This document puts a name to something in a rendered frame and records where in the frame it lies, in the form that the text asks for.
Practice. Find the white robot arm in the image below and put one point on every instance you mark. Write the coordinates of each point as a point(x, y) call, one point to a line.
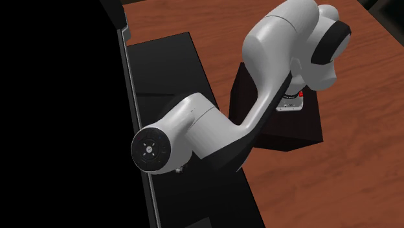
point(271, 53)

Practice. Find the black cabinet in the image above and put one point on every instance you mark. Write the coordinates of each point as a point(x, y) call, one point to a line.
point(167, 69)

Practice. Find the dark robot stand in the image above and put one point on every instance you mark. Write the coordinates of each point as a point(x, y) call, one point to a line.
point(293, 129)

